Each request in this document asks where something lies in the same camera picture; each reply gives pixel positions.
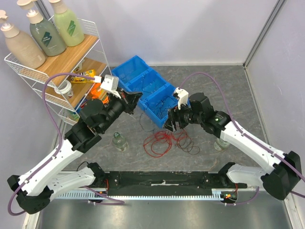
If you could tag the white paper cup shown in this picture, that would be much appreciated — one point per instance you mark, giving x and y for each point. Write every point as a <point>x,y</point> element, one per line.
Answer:
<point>65,89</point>

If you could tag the blue plastic bin far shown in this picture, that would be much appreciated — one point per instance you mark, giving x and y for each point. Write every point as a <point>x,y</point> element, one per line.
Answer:
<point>129,70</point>

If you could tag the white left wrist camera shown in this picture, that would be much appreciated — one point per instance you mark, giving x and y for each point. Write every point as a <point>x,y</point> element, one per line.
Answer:
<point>108,83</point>

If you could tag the aluminium corner post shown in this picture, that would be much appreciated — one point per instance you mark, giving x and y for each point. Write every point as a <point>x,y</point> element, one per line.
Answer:
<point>264,31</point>

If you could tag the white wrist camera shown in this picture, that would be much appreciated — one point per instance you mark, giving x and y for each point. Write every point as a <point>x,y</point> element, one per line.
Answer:
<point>182,96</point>
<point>108,83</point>

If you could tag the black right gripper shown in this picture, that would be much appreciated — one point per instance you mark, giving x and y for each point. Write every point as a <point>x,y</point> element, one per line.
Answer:
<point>175,117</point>

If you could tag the clear glass bottle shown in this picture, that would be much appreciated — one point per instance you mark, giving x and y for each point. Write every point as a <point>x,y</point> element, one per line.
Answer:
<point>119,142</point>
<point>221,145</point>

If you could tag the white wire shelf rack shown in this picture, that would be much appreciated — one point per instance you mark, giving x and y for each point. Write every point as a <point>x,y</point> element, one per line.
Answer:
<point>43,80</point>

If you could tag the clear glass bottle right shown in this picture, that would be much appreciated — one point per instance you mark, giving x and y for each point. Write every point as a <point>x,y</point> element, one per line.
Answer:
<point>221,145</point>

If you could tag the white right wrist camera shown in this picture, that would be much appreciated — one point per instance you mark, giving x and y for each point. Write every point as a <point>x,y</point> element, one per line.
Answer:
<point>182,96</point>

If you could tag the blue green sponge pack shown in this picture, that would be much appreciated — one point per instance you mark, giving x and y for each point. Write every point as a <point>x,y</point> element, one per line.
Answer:
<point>78,107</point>

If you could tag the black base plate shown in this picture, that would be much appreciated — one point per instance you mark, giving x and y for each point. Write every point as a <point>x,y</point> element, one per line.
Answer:
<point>118,179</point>

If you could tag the light green pump bottle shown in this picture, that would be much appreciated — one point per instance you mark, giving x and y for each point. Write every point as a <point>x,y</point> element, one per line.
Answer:
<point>67,23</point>

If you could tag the blue plastic bin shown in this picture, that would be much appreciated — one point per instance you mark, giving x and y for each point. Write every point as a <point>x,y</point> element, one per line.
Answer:
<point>129,70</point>
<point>156,106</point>
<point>148,83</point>

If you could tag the grey green pump bottle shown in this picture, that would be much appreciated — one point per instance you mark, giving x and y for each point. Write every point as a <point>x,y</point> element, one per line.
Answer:
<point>42,30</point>

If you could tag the yellow candy bag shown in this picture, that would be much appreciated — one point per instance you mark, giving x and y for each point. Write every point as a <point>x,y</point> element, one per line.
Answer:
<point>77,79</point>

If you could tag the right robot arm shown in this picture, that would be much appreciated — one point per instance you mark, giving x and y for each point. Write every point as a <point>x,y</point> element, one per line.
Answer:
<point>278,172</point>

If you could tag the orange snack box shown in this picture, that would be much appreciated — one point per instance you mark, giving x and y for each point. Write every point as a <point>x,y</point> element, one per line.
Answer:
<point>97,92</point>

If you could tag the blue plastic bin middle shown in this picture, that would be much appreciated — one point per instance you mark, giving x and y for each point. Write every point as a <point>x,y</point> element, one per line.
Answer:
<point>148,83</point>

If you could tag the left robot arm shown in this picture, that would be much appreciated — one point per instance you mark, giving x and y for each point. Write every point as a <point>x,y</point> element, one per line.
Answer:
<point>35,189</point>

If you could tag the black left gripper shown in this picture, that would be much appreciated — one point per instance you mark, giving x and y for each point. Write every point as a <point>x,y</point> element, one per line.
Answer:
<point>129,99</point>

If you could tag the beige pump bottle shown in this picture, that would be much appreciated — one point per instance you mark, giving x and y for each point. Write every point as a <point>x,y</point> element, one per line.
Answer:
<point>21,45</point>

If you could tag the clear glass bottle left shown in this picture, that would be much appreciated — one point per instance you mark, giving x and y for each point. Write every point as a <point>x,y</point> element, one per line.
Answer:
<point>119,142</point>

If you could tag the blue plastic bin near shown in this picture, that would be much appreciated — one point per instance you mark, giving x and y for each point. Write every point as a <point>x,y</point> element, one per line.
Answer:
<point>156,106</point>

